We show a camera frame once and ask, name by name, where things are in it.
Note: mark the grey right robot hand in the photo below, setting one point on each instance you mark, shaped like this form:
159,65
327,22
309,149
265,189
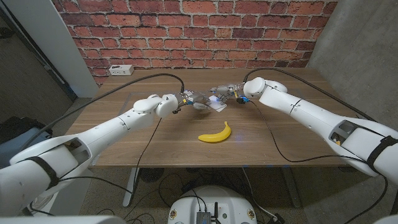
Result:
224,89

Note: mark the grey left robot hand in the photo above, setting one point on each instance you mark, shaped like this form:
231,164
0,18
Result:
196,97

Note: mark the white paper shipping label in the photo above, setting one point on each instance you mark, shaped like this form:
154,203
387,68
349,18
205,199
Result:
219,106

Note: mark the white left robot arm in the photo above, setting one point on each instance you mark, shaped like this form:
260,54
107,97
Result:
124,123

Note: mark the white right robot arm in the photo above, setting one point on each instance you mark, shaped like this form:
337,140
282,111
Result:
311,115

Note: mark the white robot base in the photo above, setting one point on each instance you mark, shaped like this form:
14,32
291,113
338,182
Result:
214,196

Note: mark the yellow toy banana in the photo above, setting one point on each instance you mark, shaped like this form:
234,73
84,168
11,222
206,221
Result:
217,137

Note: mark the red brick print backdrop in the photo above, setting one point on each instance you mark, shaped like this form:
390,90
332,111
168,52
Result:
199,31

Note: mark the white power strip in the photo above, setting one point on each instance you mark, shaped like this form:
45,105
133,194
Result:
121,70

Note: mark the black round floor disc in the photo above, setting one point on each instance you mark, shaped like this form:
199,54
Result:
150,175

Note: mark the white table leg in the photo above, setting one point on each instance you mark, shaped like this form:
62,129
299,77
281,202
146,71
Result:
130,186

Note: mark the black antenna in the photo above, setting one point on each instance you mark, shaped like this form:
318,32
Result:
216,211

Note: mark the small grey electronics box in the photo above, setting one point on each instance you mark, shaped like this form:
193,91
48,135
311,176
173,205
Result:
203,217

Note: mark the grey table leg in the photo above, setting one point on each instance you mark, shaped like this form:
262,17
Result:
292,189

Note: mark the black bag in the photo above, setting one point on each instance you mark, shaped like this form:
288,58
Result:
18,126

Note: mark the blue storage bin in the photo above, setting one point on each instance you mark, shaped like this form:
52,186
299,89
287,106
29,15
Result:
12,149

